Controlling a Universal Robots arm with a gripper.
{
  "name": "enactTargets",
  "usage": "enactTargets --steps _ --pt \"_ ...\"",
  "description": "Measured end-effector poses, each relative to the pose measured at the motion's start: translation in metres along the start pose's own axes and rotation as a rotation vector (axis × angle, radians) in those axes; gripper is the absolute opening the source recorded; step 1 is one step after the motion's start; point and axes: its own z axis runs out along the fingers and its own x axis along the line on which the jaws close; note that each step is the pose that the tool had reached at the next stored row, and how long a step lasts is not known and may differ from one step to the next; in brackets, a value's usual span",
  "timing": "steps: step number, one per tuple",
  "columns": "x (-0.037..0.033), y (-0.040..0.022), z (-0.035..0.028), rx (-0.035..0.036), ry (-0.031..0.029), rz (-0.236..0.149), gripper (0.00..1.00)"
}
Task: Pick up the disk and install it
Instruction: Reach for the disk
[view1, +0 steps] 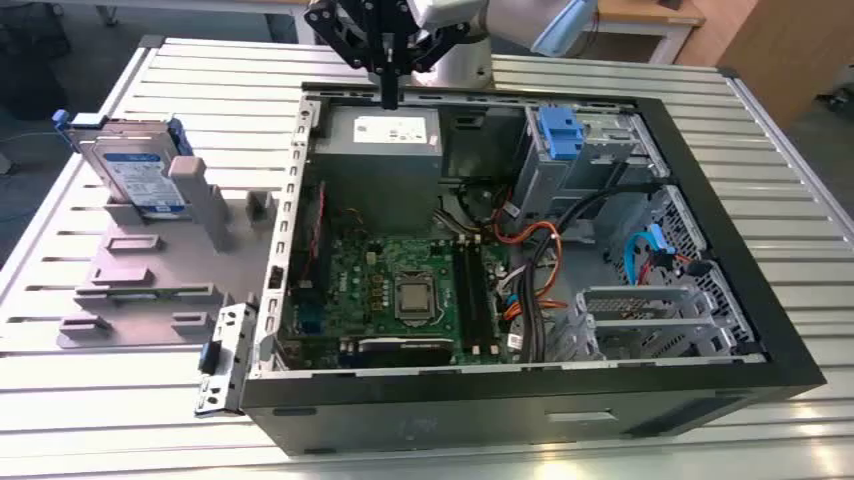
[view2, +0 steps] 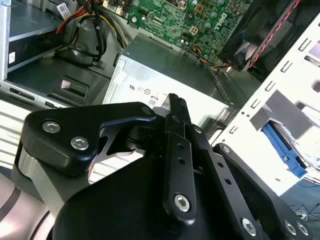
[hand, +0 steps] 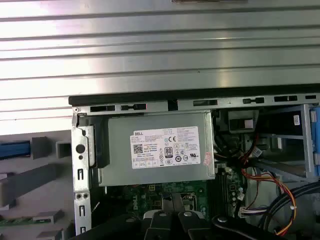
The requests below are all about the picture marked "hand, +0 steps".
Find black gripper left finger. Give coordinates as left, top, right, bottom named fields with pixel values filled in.
left=74, top=193, right=177, bottom=240

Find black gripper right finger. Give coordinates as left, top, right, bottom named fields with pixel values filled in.
left=174, top=193, right=278, bottom=240

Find hard disk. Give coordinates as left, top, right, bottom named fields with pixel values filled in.
left=0, top=139, right=33, bottom=161

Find CPU socket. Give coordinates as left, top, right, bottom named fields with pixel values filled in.
left=159, top=192, right=200, bottom=213

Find green motherboard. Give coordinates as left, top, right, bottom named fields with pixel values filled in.
left=104, top=169, right=248, bottom=221

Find black RAM slot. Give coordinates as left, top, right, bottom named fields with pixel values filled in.
left=214, top=172, right=223, bottom=216
left=221, top=172, right=230, bottom=216

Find grey power supply unit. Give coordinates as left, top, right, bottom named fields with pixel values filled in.
left=98, top=111, right=216, bottom=187

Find black open PC case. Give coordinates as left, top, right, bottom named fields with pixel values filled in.
left=68, top=87, right=320, bottom=240

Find grey parts rack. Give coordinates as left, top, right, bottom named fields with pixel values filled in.
left=0, top=136, right=76, bottom=240

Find green RAM stick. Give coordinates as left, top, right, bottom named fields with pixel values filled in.
left=0, top=216, right=55, bottom=226

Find grey metal drive cage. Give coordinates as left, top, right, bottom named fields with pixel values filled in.
left=259, top=103, right=320, bottom=181

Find blue plastic drive latch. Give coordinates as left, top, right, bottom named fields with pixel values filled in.
left=309, top=106, right=320, bottom=176

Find orange yellow wire bundle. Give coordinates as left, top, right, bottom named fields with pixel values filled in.
left=239, top=129, right=298, bottom=237

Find black cable bundle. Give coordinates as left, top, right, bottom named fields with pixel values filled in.
left=257, top=184, right=320, bottom=240

